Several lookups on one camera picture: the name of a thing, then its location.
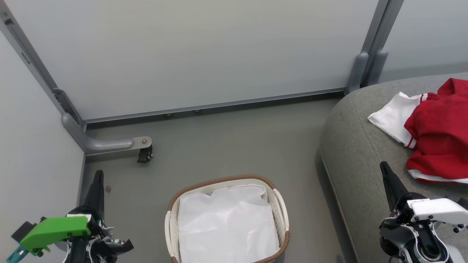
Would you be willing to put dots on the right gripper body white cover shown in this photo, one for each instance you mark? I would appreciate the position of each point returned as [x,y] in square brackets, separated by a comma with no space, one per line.
[438,210]

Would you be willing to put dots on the white cloth basket liner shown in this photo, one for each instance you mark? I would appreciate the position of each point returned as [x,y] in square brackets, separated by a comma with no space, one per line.
[226,226]

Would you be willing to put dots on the grey partition side post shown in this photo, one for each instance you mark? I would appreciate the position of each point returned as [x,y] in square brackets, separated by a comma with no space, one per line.
[33,58]

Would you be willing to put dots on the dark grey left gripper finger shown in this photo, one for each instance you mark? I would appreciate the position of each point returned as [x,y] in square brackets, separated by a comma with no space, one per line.
[97,195]

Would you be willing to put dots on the red garment with white trim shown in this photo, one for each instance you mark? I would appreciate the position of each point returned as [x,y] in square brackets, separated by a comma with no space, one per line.
[442,135]

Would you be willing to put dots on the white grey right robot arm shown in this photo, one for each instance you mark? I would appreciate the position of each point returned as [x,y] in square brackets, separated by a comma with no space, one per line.
[420,244]

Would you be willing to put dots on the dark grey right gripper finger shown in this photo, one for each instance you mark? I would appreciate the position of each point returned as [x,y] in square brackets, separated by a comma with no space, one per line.
[394,186]

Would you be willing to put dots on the grey partition bottom rail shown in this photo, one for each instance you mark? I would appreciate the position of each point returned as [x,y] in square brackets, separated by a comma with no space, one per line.
[219,105]

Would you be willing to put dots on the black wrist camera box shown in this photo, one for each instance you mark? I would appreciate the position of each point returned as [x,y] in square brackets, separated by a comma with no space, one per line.
[22,231]

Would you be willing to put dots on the grey partition support foot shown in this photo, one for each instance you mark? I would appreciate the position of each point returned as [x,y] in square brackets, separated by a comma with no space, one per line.
[102,145]

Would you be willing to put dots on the black caster wheel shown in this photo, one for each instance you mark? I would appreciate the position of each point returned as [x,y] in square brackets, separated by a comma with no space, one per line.
[144,156]

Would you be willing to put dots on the grey partition corner post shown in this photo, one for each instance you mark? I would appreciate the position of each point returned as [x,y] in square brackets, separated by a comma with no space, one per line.
[369,54]

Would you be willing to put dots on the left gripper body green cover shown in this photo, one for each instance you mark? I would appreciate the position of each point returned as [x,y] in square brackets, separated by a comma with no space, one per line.
[55,230]

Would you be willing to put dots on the white garment with red stripes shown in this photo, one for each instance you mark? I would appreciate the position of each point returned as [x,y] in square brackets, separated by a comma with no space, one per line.
[395,117]

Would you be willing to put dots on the white laundry basket brown rim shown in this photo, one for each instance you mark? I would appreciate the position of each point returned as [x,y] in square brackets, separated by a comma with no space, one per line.
[283,219]

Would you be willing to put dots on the grey fabric sofa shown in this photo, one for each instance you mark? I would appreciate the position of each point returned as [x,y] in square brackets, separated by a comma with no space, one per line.
[358,153]

